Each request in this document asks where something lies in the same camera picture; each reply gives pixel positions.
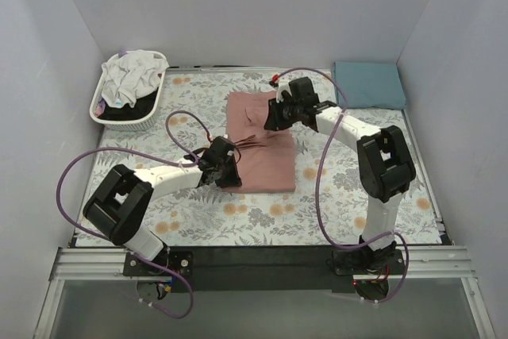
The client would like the folded teal t shirt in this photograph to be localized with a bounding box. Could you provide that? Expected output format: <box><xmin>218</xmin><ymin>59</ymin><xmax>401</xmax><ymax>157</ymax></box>
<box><xmin>332</xmin><ymin>61</ymin><xmax>406</xmax><ymax>110</ymax></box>

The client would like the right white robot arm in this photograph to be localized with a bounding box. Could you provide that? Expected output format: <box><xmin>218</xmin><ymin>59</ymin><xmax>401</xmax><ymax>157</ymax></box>
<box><xmin>264</xmin><ymin>75</ymin><xmax>416</xmax><ymax>252</ymax></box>

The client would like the pink printed t shirt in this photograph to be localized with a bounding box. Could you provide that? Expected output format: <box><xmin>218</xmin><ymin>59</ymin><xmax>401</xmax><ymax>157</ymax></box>
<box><xmin>225</xmin><ymin>91</ymin><xmax>296</xmax><ymax>194</ymax></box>

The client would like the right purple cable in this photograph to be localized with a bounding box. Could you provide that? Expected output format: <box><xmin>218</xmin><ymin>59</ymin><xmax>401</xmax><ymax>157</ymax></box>
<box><xmin>267</xmin><ymin>67</ymin><xmax>409</xmax><ymax>305</ymax></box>

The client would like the purple cable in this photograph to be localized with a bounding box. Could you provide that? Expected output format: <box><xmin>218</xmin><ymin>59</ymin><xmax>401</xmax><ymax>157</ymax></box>
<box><xmin>267</xmin><ymin>67</ymin><xmax>409</xmax><ymax>305</ymax></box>
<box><xmin>56</xmin><ymin>110</ymin><xmax>217</xmax><ymax>319</ymax></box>

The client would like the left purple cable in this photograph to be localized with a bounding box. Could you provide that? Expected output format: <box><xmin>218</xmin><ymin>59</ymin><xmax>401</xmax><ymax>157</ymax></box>
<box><xmin>56</xmin><ymin>110</ymin><xmax>217</xmax><ymax>319</ymax></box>

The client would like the white crumpled garment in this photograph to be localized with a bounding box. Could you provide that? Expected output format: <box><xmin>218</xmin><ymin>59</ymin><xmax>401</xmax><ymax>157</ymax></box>
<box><xmin>101</xmin><ymin>50</ymin><xmax>169</xmax><ymax>109</ymax></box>

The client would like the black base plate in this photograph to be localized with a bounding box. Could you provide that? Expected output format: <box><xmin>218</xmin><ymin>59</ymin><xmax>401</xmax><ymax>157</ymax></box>
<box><xmin>122</xmin><ymin>246</ymin><xmax>407</xmax><ymax>295</ymax></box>

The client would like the black garment in basket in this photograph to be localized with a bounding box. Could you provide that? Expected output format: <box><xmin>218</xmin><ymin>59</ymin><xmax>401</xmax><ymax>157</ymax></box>
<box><xmin>98</xmin><ymin>91</ymin><xmax>157</xmax><ymax>121</ymax></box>

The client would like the aluminium frame rail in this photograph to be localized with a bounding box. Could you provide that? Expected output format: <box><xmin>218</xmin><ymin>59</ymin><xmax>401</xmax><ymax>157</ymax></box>
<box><xmin>50</xmin><ymin>245</ymin><xmax>476</xmax><ymax>280</ymax></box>

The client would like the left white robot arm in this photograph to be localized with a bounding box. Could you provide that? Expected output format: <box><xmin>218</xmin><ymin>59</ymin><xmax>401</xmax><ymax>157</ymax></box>
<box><xmin>83</xmin><ymin>137</ymin><xmax>241</xmax><ymax>265</ymax></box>

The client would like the floral table mat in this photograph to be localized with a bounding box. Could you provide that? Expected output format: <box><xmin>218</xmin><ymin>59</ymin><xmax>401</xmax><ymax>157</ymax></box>
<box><xmin>73</xmin><ymin>68</ymin><xmax>443</xmax><ymax>247</ymax></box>

